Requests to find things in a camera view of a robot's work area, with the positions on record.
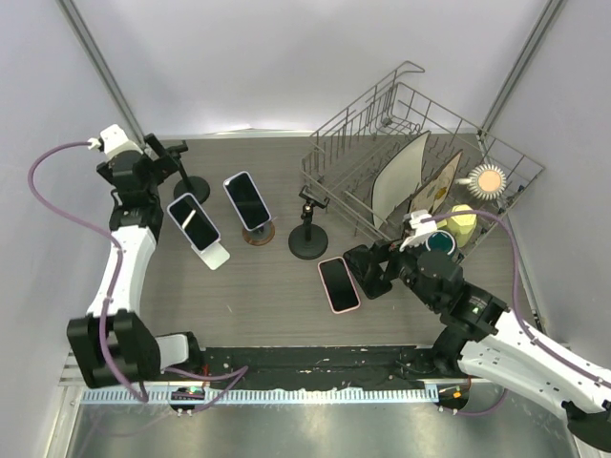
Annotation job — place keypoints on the phone with lilac case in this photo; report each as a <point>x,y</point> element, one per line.
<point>193,222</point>

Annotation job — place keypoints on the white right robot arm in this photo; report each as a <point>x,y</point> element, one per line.
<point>486,338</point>

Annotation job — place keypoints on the black phone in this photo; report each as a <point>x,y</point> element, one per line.
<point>364,263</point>

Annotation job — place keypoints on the plain white square plate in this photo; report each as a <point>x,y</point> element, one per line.
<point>398,179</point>

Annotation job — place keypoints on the phone with pink case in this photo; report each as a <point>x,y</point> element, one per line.
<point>339,285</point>

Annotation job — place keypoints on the black round-base phone stand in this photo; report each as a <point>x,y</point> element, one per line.
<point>308,241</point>

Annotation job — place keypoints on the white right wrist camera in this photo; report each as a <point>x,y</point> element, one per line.
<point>418,227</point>

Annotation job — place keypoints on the white slotted cable duct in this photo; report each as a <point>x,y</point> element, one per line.
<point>169,394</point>

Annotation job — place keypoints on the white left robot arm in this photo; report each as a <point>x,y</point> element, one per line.
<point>112,333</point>

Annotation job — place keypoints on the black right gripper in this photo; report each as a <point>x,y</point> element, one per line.
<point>388,250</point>

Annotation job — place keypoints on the striped white mug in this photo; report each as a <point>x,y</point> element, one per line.
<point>485,182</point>

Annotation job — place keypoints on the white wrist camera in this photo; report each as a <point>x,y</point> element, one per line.
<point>113,141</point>
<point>418,227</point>

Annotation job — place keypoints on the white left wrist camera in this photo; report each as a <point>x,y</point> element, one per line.
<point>113,141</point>

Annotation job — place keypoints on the wooden round phone stand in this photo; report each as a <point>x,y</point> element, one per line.
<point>260,236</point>

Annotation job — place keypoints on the white phone stand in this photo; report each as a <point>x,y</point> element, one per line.
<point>213,256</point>

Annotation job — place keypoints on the yellow mug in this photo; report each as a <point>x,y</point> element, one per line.
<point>462,227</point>

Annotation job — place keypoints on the teal green mug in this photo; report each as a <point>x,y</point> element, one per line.
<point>444,242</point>

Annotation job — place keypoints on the grey wire dish rack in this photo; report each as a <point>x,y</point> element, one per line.
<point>348,152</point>

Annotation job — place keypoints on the black clamp phone stand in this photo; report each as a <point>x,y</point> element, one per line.
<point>197,186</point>

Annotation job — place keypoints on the floral square plate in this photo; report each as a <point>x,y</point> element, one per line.
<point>431,195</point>

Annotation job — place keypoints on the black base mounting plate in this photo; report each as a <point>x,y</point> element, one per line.
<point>322,368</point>

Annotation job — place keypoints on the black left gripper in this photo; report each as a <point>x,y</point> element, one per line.
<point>164,167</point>

